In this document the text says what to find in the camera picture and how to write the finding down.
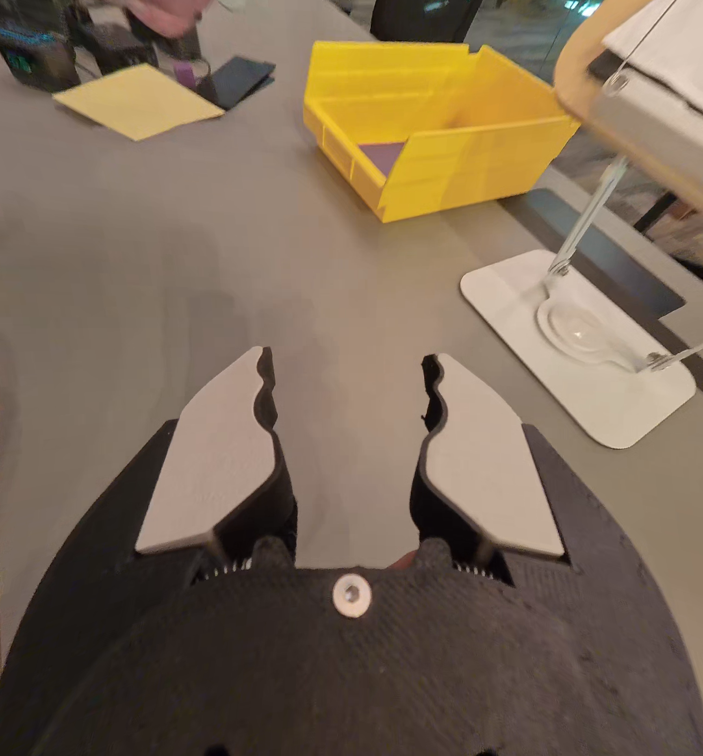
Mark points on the black chair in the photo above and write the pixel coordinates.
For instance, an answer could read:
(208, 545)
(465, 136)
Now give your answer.
(422, 20)

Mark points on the purple paper sheet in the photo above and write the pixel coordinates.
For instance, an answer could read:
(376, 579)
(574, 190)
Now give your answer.
(384, 156)

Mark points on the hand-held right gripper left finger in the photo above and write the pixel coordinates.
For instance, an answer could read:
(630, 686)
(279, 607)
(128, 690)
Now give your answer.
(215, 460)

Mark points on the yellow plastic bin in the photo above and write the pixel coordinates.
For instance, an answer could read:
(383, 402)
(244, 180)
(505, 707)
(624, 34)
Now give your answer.
(475, 171)

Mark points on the white lamp stand base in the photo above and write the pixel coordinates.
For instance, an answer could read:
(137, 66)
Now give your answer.
(505, 295)

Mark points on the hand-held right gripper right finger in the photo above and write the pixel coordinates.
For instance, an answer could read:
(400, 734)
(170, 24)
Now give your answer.
(487, 466)

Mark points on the yellow paper sheet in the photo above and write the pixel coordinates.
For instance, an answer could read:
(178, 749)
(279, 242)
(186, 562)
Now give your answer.
(138, 100)

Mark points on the black electronic device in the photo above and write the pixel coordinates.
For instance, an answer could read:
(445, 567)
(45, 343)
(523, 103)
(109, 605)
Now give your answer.
(38, 71)
(115, 47)

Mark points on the small purple object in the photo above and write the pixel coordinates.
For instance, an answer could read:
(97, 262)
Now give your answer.
(184, 75)

